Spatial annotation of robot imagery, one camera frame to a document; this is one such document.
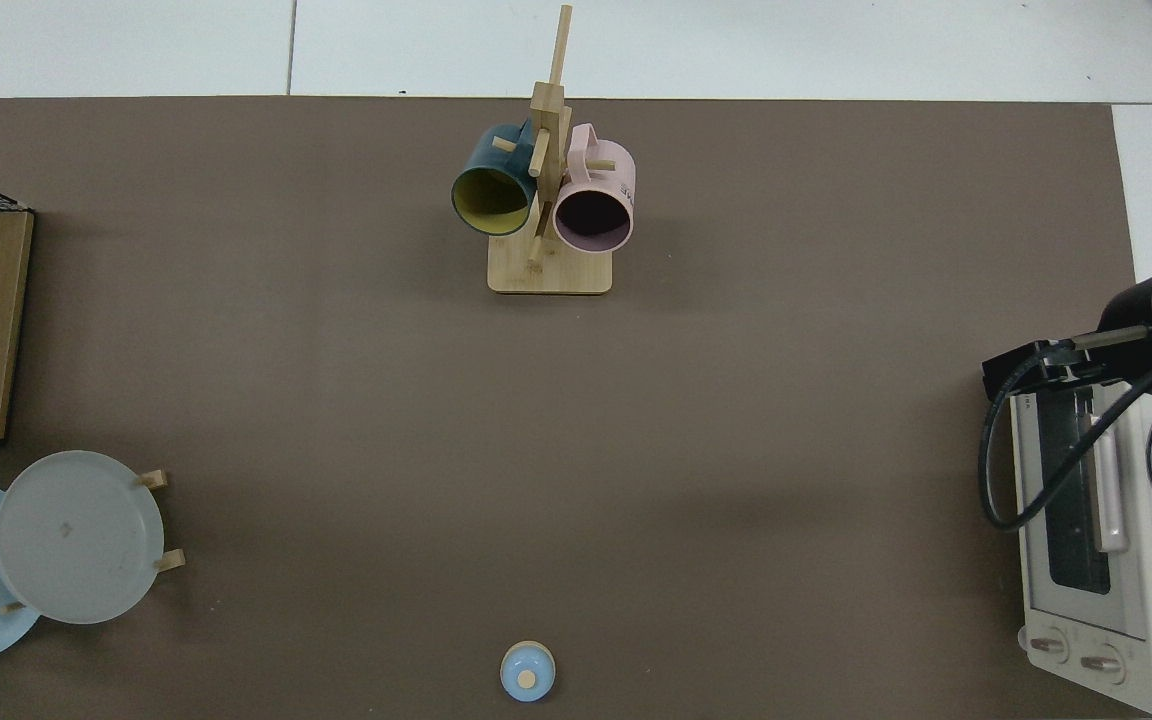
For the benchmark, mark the pale toaster oven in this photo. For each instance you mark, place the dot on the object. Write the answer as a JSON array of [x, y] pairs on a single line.
[[1136, 640]]

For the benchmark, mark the pink mug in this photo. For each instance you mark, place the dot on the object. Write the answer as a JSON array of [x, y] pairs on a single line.
[[591, 222]]

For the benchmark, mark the wooden cup stand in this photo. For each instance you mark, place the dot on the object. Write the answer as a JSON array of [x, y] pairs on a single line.
[[548, 275]]

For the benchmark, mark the dark teal mug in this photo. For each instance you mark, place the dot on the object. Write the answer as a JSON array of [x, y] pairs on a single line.
[[486, 155]]

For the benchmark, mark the brown table cloth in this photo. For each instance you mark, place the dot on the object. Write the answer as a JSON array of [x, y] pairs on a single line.
[[386, 450]]

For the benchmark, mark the wooden plate rack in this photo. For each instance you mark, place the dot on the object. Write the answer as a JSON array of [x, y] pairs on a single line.
[[151, 479]]

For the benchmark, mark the grey plate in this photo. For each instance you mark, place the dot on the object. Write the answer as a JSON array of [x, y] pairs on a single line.
[[76, 540]]

